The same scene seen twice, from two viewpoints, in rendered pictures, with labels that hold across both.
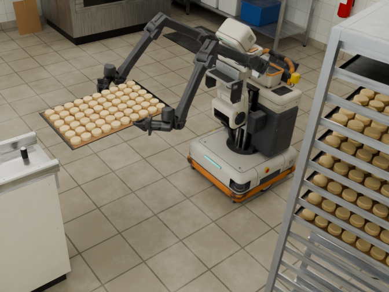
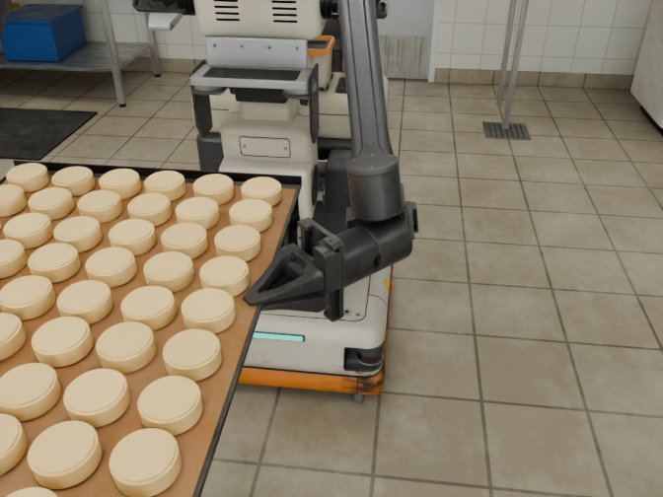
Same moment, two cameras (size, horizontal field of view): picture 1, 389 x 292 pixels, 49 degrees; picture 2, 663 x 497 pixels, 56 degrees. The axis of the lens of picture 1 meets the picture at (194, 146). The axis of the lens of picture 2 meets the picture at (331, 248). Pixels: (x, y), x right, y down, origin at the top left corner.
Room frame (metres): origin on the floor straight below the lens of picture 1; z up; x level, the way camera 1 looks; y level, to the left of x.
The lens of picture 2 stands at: (1.45, 0.60, 1.38)
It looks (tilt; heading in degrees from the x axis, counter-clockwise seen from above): 33 degrees down; 319
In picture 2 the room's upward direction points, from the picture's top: straight up
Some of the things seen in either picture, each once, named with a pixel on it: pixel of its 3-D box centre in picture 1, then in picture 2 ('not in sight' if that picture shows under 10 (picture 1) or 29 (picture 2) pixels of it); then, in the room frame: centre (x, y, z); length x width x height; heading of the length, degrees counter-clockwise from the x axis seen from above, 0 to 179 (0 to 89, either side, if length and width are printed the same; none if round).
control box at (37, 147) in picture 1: (46, 166); not in sight; (1.74, 0.78, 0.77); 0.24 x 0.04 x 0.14; 41
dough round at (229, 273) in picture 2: (134, 117); (224, 276); (1.93, 0.33, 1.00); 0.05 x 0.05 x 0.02
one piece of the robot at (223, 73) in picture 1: (224, 80); (257, 90); (2.58, -0.17, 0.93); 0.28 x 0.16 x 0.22; 41
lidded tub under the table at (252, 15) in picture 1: (260, 10); (43, 33); (5.85, -0.77, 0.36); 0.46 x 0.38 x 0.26; 133
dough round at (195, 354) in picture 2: (116, 124); (192, 354); (1.85, 0.42, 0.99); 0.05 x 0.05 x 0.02
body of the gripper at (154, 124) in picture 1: (154, 125); (338, 261); (1.88, 0.22, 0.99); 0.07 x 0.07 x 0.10; 86
